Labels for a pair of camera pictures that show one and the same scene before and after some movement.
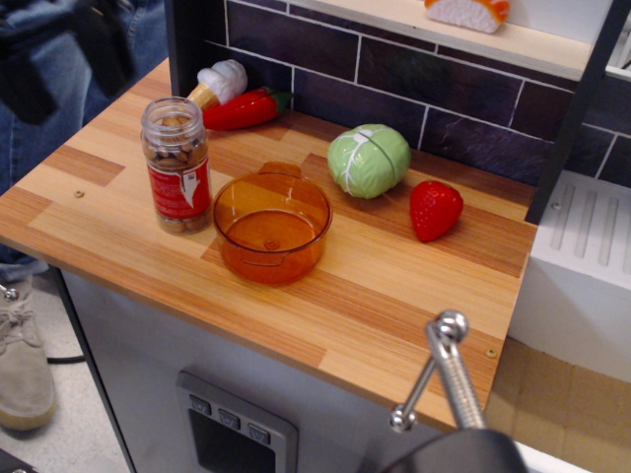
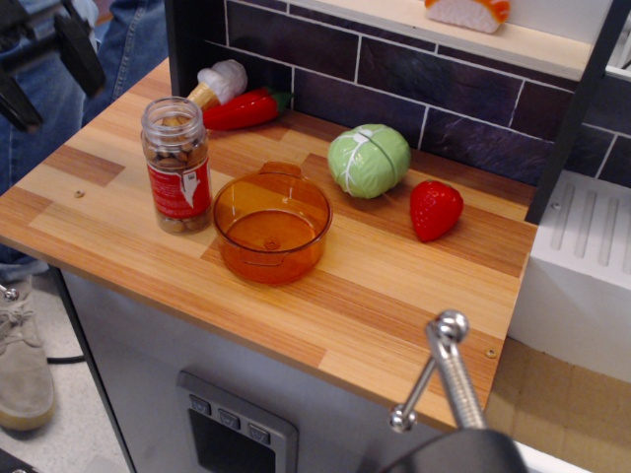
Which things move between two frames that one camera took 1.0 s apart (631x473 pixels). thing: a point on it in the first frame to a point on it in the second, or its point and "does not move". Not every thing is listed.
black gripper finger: x=102 y=28 to x=79 y=52
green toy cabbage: x=370 y=161 does not move
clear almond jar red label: x=175 y=152 does not move
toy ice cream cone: x=218 y=83 does not move
